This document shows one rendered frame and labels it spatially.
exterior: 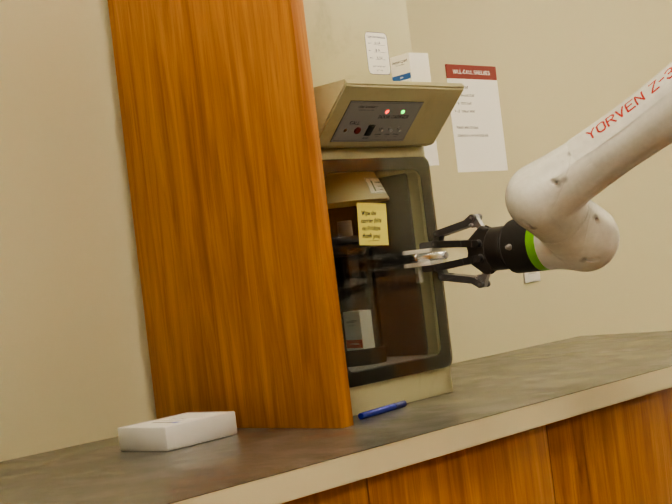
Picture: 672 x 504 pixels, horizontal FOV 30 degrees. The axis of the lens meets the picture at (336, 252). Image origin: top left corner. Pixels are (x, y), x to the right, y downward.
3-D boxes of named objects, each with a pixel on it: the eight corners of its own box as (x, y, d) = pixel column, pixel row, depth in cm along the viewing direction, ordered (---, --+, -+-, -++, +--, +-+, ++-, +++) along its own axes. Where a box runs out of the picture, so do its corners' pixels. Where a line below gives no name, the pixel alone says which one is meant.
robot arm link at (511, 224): (518, 217, 205) (525, 273, 205) (559, 213, 213) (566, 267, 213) (489, 221, 209) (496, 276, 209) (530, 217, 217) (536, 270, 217)
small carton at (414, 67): (393, 90, 230) (389, 58, 230) (413, 90, 233) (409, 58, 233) (412, 85, 226) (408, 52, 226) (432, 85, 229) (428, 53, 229)
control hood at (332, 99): (303, 148, 216) (296, 91, 216) (424, 146, 239) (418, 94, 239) (351, 138, 208) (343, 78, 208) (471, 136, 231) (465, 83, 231)
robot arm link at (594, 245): (625, 281, 200) (638, 221, 204) (583, 242, 193) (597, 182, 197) (552, 287, 210) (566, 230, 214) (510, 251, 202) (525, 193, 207)
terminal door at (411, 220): (337, 390, 216) (309, 160, 216) (450, 366, 237) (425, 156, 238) (340, 390, 215) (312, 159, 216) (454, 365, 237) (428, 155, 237)
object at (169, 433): (119, 451, 208) (116, 427, 208) (190, 434, 220) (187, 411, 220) (167, 451, 200) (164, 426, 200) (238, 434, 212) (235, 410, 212)
